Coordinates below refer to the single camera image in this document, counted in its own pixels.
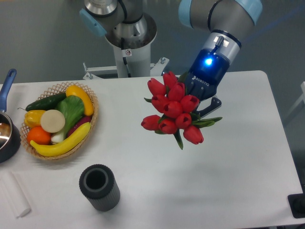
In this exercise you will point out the red tulip bouquet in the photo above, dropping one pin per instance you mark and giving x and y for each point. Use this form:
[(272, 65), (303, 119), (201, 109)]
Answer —
[(177, 109)]

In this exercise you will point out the white rolled cloth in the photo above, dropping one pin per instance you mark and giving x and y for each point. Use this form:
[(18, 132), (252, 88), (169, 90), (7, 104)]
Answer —
[(15, 195)]

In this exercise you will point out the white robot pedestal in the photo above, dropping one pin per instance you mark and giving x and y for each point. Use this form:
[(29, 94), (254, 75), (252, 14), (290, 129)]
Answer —
[(131, 45)]

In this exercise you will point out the long yellow banana squash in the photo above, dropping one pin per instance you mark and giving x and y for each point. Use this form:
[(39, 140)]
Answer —
[(66, 145)]

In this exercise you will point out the dark green cucumber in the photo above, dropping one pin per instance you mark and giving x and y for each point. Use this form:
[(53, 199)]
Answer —
[(46, 103)]

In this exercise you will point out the green bok choy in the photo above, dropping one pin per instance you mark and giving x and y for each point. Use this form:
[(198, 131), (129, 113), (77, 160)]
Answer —
[(72, 108)]

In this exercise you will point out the orange fruit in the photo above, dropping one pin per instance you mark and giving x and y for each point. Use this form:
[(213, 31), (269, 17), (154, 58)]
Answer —
[(39, 135)]

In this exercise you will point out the beige round onion slice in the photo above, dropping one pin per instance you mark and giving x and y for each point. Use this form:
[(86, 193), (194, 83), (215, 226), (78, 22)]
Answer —
[(52, 121)]

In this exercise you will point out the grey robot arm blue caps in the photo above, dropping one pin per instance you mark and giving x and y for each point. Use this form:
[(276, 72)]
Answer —
[(228, 21)]

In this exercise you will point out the yellow bell pepper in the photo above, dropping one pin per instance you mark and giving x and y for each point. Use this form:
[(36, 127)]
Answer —
[(33, 118)]

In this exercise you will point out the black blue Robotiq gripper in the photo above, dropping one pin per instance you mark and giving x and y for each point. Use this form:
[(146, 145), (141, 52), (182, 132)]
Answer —
[(204, 77)]

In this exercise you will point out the black device at table edge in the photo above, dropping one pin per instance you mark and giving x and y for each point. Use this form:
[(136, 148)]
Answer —
[(297, 205)]

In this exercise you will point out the white metal frame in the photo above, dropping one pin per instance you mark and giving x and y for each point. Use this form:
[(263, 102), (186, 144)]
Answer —
[(296, 108)]

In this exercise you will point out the blue handled saucepan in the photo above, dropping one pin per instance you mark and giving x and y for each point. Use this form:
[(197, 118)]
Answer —
[(9, 133)]

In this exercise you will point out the dark grey ribbed vase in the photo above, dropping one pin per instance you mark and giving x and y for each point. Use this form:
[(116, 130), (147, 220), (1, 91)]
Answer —
[(98, 184)]

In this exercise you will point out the purple eggplant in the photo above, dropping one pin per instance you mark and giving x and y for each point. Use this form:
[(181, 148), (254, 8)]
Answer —
[(83, 120)]

